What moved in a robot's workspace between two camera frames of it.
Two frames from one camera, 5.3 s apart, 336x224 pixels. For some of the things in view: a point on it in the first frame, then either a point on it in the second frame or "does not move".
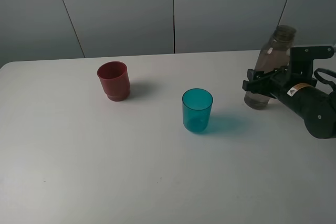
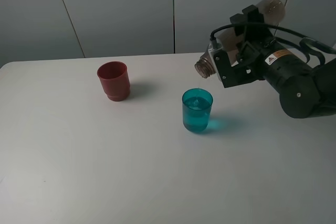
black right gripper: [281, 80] → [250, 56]
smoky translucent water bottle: [273, 55] → [274, 11]
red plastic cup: [114, 78] does not move
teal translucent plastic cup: [197, 104] does not move
